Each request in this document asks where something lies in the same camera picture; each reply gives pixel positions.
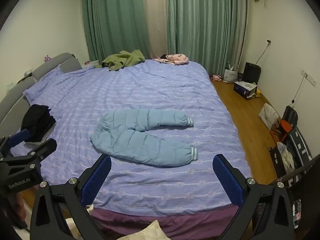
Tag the orange stool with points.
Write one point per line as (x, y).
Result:
(283, 126)

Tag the pink plush toy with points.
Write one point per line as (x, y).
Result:
(216, 77)

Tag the green curtain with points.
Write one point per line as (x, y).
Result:
(205, 17)
(112, 17)

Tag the white tote bag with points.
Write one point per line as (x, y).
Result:
(230, 75)

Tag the stack of black clothes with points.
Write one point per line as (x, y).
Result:
(37, 120)

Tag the pink patterned garment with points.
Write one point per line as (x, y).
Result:
(175, 58)

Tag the purple bed sheet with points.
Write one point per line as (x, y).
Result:
(200, 222)

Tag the cream pillow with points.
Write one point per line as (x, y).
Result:
(150, 231)

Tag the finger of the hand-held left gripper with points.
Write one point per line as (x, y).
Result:
(37, 150)
(17, 138)

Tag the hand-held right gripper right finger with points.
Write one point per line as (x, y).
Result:
(228, 182)

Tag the white plastic bag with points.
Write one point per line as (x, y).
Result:
(268, 116)

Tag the light blue padded pants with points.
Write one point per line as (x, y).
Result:
(140, 145)

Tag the olive green jacket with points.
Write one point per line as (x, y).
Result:
(125, 58)

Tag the white wall power strip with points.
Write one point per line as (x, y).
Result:
(308, 78)

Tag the dark blue cardboard box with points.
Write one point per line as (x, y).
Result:
(243, 90)

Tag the dark brown rod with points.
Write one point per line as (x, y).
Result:
(297, 171)

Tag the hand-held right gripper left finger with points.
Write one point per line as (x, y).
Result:
(96, 181)

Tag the black backpack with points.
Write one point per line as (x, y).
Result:
(290, 116)

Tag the grey padded headboard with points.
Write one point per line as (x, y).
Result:
(62, 60)

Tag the clear water bottle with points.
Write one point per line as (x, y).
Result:
(296, 213)

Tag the purple floral bed cover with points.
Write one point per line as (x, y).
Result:
(150, 87)

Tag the black patterned fabric bin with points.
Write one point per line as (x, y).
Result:
(300, 142)

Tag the yellow toy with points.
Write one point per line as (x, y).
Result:
(258, 93)

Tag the beige sheer curtain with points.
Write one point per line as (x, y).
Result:
(155, 17)

